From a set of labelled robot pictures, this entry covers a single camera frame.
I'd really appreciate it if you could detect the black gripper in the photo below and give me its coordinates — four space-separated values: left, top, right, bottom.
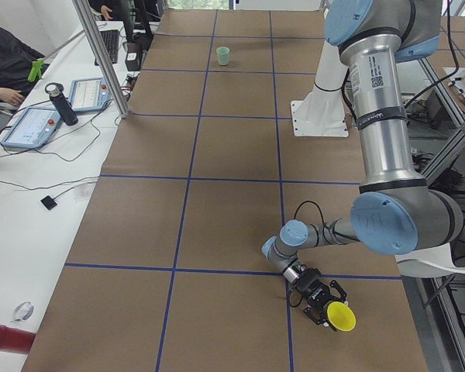
294 268 348 327

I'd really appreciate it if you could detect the yellow plastic cup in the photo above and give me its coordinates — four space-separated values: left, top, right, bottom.
326 301 357 332

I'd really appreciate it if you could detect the green plastic cup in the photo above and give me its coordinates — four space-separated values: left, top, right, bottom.
216 46 230 67

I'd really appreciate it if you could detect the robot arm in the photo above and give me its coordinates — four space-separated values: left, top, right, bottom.
262 1 463 332

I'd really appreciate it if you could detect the small black square pad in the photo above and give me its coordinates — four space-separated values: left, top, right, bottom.
40 195 57 210

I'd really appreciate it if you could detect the clear tape roll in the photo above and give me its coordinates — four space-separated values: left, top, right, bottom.
11 301 34 323

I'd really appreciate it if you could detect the black box with label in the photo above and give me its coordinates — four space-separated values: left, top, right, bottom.
125 42 143 71

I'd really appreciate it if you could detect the far blue teach pendant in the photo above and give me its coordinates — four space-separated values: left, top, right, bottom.
68 77 111 113

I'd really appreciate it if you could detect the blue teach pendant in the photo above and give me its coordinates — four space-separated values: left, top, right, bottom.
1 108 61 150
68 77 111 113

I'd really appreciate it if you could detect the black water bottle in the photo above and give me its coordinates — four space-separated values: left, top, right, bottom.
45 82 78 126

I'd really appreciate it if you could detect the red cylinder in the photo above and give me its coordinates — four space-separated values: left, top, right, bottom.
0 324 36 355

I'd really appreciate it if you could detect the near blue teach pendant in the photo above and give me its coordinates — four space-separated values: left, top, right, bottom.
1 108 61 150

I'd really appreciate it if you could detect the black keyboard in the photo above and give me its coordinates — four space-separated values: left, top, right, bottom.
100 29 119 64

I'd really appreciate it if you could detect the green clamp tool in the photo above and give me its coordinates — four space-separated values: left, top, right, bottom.
27 58 48 82

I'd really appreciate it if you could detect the person in black jacket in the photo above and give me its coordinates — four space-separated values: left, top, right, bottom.
0 27 43 106

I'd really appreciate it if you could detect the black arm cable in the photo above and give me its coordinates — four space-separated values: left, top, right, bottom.
287 199 334 311

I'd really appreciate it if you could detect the aluminium frame post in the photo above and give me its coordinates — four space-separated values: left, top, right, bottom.
72 0 129 119

